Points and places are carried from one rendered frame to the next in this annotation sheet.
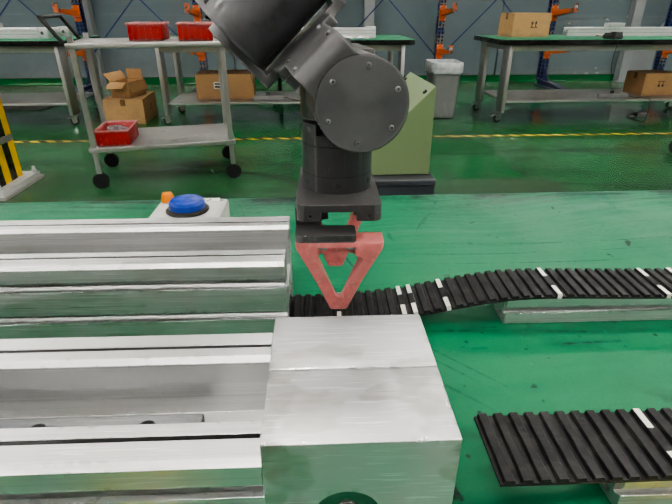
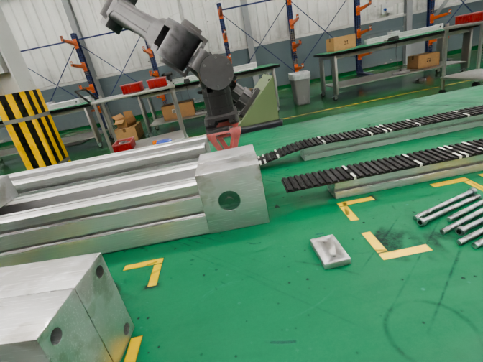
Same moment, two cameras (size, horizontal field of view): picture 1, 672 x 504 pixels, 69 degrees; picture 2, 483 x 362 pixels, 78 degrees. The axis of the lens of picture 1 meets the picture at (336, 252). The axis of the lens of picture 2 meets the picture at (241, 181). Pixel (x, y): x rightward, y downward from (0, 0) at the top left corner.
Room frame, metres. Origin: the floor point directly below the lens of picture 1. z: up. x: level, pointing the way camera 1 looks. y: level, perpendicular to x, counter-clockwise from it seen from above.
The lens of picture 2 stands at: (-0.22, -0.05, 1.01)
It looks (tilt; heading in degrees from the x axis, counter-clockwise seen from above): 22 degrees down; 3
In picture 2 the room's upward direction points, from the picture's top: 12 degrees counter-clockwise
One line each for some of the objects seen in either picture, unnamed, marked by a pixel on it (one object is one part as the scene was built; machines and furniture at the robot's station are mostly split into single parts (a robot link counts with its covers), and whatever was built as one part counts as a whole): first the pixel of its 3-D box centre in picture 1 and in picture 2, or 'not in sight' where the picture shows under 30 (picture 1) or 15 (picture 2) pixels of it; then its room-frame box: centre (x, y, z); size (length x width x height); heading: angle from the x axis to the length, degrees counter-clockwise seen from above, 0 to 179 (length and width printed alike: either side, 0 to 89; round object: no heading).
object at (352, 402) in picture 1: (350, 417); (232, 183); (0.22, -0.01, 0.83); 0.12 x 0.09 x 0.10; 2
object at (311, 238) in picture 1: (338, 252); (226, 140); (0.37, 0.00, 0.86); 0.07 x 0.07 x 0.09; 2
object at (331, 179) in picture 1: (336, 161); (218, 103); (0.39, 0.00, 0.93); 0.10 x 0.07 x 0.07; 2
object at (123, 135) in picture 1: (153, 98); (140, 123); (3.36, 1.21, 0.50); 1.03 x 0.55 x 1.01; 105
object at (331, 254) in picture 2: not in sight; (329, 251); (0.06, -0.12, 0.78); 0.05 x 0.03 x 0.01; 5
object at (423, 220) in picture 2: not in sight; (450, 208); (0.11, -0.29, 0.78); 0.11 x 0.01 x 0.01; 112
